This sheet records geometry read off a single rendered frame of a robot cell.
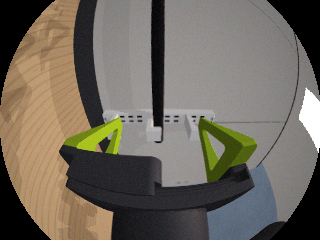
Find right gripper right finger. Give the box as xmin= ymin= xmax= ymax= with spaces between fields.
xmin=198 ymin=117 xmax=258 ymax=183

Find grey wall panel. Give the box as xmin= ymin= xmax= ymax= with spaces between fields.
xmin=73 ymin=0 xmax=299 ymax=187

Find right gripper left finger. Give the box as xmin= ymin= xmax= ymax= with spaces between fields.
xmin=63 ymin=117 xmax=122 ymax=154

